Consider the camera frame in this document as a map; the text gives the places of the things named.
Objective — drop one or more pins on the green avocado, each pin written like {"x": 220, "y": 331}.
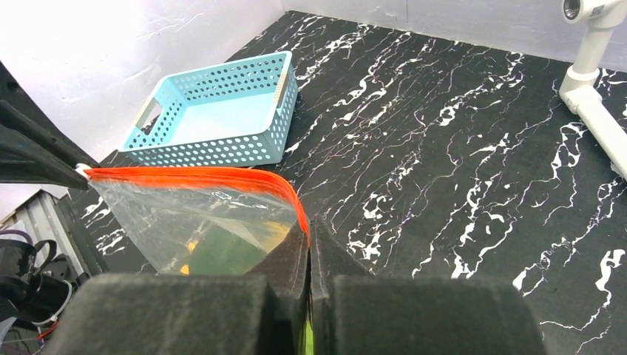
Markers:
{"x": 224, "y": 253}

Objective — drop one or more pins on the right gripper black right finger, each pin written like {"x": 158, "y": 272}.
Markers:
{"x": 355, "y": 312}

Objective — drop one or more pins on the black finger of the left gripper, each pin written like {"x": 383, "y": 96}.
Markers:
{"x": 34, "y": 150}

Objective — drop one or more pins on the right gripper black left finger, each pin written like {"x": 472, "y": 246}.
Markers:
{"x": 260, "y": 312}

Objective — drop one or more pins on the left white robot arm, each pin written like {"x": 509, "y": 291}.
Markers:
{"x": 26, "y": 290}

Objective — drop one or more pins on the yellow lemon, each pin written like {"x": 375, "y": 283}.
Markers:
{"x": 274, "y": 234}

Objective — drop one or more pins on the white pvc pipe frame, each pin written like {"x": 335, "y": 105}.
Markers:
{"x": 577, "y": 89}

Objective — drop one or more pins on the clear zip top bag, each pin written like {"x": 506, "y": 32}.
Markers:
{"x": 161, "y": 209}

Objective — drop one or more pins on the light blue plastic basket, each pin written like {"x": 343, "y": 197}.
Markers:
{"x": 233, "y": 114}

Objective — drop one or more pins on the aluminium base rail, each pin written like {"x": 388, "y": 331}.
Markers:
{"x": 45, "y": 217}

